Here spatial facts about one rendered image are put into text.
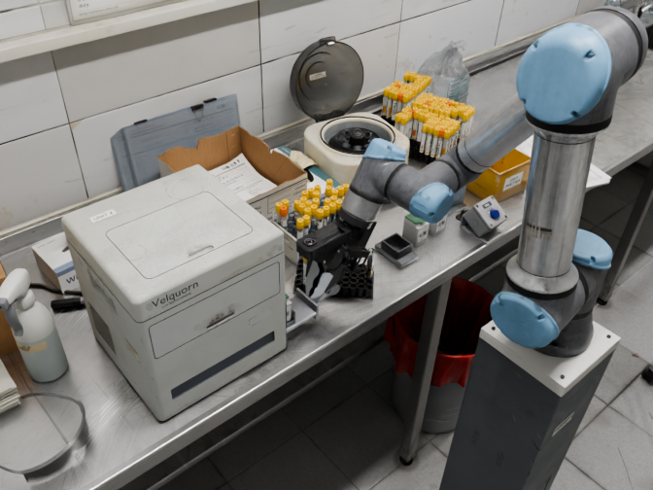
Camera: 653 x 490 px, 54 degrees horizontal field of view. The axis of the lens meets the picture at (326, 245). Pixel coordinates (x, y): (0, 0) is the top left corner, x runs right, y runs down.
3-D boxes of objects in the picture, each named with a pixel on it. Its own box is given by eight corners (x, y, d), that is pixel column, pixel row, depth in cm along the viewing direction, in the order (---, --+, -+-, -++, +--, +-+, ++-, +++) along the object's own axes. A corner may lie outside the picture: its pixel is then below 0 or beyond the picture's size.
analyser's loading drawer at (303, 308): (234, 368, 121) (232, 350, 117) (215, 347, 125) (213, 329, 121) (318, 319, 131) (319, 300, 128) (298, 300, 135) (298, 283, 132)
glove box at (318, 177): (309, 222, 159) (309, 190, 153) (253, 179, 173) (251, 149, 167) (346, 204, 166) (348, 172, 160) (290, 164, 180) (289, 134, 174)
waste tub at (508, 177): (492, 207, 167) (499, 174, 160) (455, 183, 175) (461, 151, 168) (526, 191, 173) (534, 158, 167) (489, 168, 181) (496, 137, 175)
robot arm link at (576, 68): (583, 323, 116) (653, 14, 85) (543, 369, 108) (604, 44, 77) (523, 297, 123) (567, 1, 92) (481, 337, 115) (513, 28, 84)
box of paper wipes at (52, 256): (63, 294, 137) (48, 248, 129) (38, 267, 144) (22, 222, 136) (153, 249, 150) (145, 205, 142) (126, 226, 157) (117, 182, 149)
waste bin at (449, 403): (429, 470, 205) (449, 380, 177) (352, 397, 226) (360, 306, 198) (502, 407, 224) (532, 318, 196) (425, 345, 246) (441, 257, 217)
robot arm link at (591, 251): (607, 293, 124) (629, 237, 116) (575, 329, 116) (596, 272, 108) (550, 264, 130) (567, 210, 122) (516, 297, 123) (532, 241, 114)
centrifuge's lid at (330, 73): (294, 46, 161) (279, 39, 167) (300, 138, 175) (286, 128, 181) (365, 31, 170) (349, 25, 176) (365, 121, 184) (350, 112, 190)
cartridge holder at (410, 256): (401, 268, 147) (402, 257, 145) (374, 249, 152) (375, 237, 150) (417, 259, 150) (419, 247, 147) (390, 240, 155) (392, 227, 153)
